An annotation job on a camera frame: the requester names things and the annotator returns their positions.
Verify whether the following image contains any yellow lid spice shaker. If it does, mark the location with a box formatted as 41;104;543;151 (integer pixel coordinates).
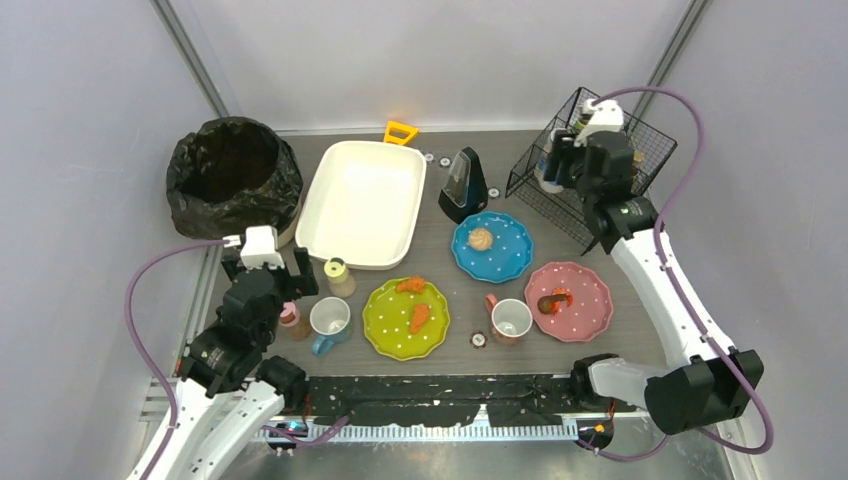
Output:
324;257;356;298

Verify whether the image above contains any pink lid spice shaker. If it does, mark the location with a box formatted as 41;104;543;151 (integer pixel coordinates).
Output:
279;302;312;341

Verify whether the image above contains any green polka dot plate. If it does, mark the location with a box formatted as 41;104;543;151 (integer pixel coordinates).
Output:
362;277;451;361

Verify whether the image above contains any yellow label oil bottle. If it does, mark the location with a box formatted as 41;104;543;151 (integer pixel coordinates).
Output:
631;151;645;182

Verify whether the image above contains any grain jar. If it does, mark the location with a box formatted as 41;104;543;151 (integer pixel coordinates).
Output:
534;128;564;194

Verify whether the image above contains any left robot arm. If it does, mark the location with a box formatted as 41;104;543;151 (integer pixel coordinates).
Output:
129;247;319;479

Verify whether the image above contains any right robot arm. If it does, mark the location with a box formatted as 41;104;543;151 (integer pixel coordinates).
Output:
543;129;773;435

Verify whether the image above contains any white rectangular basin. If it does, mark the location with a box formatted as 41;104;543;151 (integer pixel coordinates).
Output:
295;140;427;270

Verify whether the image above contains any upper orange food piece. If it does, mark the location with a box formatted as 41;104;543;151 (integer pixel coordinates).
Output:
395;276;427;294

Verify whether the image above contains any orange food piece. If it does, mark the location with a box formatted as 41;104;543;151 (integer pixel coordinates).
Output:
395;276;427;294
409;303;431;334

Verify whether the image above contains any black metronome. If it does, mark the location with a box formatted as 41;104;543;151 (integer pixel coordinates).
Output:
438;147;489;224

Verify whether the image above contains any lower orange food piece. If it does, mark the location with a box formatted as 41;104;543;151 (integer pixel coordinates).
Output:
409;303;431;334

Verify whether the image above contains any black bag lined trash bin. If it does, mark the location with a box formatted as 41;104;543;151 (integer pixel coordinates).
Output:
165;116;304;245

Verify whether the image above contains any blue polka dot plate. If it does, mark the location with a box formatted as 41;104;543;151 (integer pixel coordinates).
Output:
451;211;534;284

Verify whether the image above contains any beige bun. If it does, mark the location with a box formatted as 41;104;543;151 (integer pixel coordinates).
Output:
467;227;494;252

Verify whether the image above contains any pink polka dot plate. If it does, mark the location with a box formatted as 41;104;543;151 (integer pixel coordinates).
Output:
524;261;614;343

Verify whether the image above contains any brown and orange food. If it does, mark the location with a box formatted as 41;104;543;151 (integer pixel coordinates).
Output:
537;288;574;315

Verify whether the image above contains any brown poker chip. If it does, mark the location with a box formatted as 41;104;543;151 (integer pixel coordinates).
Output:
469;331;488;349

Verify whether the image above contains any black base mat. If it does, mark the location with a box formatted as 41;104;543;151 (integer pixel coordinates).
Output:
305;374;637;429

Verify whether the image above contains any blue handled white mug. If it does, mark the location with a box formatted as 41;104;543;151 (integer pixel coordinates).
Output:
309;297;353;356

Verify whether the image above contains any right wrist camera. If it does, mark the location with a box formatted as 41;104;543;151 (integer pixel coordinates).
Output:
574;99;624;147

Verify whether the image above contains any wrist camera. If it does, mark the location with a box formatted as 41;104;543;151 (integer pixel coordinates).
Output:
240;225;285;269
574;99;624;147

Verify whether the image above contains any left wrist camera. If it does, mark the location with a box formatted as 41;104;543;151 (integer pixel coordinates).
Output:
240;225;285;269

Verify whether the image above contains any black wire basket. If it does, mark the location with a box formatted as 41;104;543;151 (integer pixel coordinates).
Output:
505;87;678;252

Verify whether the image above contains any orange plastic handle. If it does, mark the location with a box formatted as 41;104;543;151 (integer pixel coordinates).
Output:
383;120;420;146

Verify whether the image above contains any orange handled white mug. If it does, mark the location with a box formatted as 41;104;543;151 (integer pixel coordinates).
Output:
484;294;534;345

